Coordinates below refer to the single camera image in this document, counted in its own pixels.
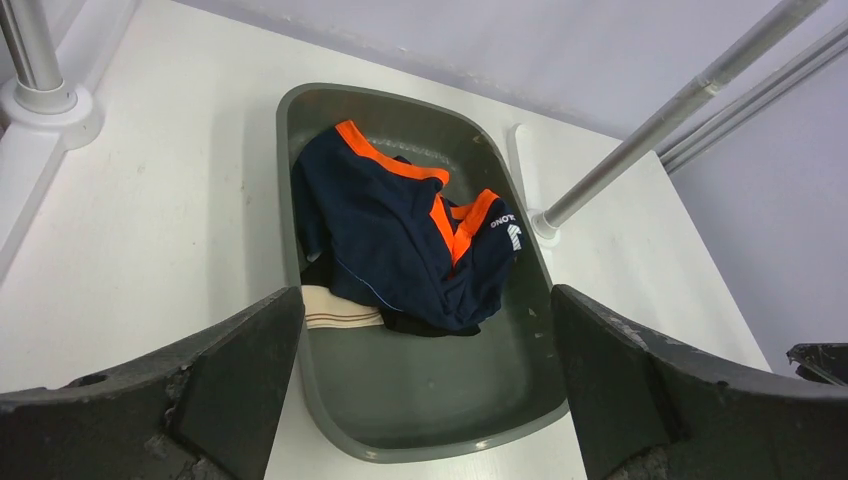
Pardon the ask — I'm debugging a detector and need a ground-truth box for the left metal rack pole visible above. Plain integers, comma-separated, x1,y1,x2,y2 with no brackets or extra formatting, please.
1,0,77,115

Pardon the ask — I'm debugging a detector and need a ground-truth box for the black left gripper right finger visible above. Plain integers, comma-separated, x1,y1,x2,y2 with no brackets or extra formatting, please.
551,285,847,479

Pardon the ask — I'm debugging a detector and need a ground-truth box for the white pole base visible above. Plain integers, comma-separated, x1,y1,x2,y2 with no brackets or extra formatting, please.
506,123,560,250
1,80,104,277

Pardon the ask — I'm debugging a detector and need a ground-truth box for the white left pole base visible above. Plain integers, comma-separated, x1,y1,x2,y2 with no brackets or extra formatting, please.
1,80,104,277

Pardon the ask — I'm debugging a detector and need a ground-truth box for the metal rack pole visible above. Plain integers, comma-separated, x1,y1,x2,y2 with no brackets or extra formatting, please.
532,0,826,240
1,0,77,115

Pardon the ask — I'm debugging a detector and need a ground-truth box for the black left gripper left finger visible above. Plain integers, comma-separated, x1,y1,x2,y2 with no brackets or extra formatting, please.
1,287,305,479

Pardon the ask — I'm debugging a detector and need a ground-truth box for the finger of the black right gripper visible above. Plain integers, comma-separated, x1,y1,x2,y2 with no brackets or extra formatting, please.
786,343,847,386

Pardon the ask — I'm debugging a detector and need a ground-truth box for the aluminium frame rail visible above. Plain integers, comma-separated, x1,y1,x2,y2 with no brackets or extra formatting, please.
658,21,847,175

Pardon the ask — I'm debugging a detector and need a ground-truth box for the grey plastic basin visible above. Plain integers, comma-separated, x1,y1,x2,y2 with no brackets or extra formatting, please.
277,83,568,463

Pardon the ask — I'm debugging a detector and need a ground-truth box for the white right pole base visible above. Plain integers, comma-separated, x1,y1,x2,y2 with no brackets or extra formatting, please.
506,123,560,250

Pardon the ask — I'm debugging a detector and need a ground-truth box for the navy orange underwear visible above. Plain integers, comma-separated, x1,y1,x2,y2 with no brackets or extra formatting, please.
291,120,525,336

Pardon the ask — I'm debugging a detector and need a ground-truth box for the black underwear white waistband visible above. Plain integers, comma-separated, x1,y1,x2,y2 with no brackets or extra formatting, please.
301,255,481,338

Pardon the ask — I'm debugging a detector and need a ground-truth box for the right metal rack pole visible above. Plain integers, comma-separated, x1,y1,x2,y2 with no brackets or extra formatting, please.
532,0,826,240

